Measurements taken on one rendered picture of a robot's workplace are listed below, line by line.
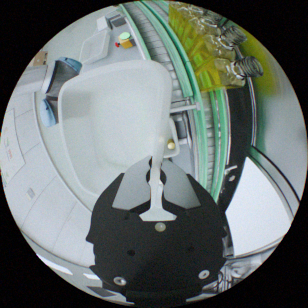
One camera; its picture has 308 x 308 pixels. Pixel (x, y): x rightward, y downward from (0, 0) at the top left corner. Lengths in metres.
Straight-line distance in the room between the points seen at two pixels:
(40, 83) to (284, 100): 0.57
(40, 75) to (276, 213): 0.70
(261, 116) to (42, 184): 3.77
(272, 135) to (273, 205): 0.18
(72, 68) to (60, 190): 3.56
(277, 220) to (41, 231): 3.95
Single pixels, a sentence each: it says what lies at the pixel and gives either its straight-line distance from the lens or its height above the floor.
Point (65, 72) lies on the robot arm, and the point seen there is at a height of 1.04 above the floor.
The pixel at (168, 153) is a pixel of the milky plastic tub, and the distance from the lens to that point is 0.45.
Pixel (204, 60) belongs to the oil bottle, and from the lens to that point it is 0.23.
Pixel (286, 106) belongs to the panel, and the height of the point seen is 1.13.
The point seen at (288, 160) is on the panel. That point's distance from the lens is 0.29.
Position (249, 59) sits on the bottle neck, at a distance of 0.15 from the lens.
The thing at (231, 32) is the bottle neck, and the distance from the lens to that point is 0.18.
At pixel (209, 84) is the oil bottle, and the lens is 0.23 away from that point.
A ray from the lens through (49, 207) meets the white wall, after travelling 3.64.
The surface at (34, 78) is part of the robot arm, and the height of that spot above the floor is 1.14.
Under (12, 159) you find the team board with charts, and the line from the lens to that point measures 3.56.
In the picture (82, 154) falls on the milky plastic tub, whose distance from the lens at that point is 0.22.
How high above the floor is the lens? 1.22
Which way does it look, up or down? 61 degrees down
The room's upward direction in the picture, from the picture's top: 168 degrees counter-clockwise
